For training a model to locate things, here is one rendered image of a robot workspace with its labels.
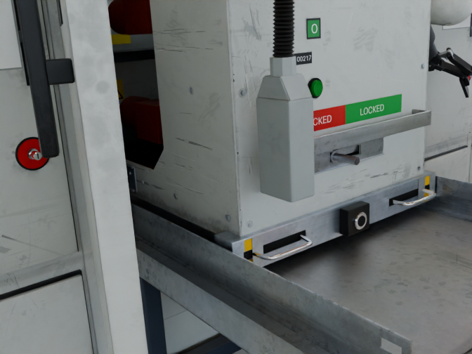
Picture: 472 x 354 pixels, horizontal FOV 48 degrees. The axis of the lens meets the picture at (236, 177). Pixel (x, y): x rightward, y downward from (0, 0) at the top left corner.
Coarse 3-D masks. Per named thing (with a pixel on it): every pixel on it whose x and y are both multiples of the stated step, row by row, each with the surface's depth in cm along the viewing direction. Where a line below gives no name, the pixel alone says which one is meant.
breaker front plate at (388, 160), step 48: (240, 0) 76; (336, 0) 88; (384, 0) 95; (240, 48) 78; (336, 48) 90; (384, 48) 97; (240, 96) 80; (336, 96) 92; (384, 96) 100; (240, 144) 81; (384, 144) 103; (240, 192) 83; (336, 192) 97
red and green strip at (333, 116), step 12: (396, 96) 102; (336, 108) 92; (348, 108) 94; (360, 108) 96; (372, 108) 98; (384, 108) 100; (396, 108) 103; (324, 120) 91; (336, 120) 93; (348, 120) 95; (360, 120) 97
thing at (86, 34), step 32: (32, 0) 41; (64, 0) 40; (96, 0) 39; (32, 32) 42; (64, 32) 61; (96, 32) 40; (32, 64) 42; (64, 64) 43; (96, 64) 40; (32, 96) 43; (96, 96) 41; (96, 128) 42; (96, 160) 42; (96, 192) 43; (128, 192) 44; (96, 224) 44; (128, 224) 44; (96, 256) 60; (128, 256) 45; (128, 288) 46; (128, 320) 47; (128, 352) 47
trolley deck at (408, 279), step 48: (336, 240) 101; (384, 240) 100; (432, 240) 98; (192, 288) 87; (336, 288) 83; (384, 288) 82; (432, 288) 81; (240, 336) 78; (288, 336) 71; (432, 336) 69
